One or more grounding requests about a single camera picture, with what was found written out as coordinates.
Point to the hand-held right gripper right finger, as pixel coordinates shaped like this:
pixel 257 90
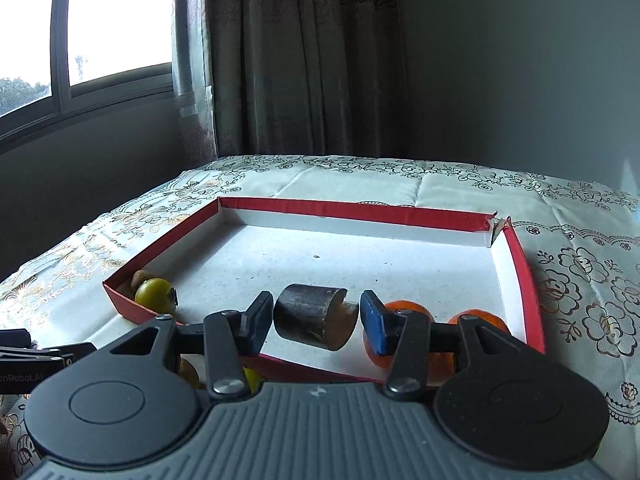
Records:
pixel 376 322

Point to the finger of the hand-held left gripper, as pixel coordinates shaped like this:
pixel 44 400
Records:
pixel 40 353
pixel 15 338

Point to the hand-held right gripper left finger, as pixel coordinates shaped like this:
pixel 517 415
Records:
pixel 257 322

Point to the orange mandarin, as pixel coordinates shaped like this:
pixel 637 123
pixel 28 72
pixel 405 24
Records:
pixel 497 324
pixel 407 305

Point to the dark sugarcane piece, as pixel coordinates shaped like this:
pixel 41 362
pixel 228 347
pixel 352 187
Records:
pixel 305 315

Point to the red cardboard box lid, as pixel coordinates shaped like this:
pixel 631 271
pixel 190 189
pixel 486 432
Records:
pixel 350 260

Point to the white floral tablecloth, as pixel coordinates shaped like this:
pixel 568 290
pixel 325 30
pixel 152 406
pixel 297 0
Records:
pixel 350 185

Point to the window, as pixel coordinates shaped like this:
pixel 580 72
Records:
pixel 100 90

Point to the brown patterned curtain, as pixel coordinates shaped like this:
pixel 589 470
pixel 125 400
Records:
pixel 300 60

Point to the sheer embroidered curtain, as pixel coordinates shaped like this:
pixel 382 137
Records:
pixel 192 60

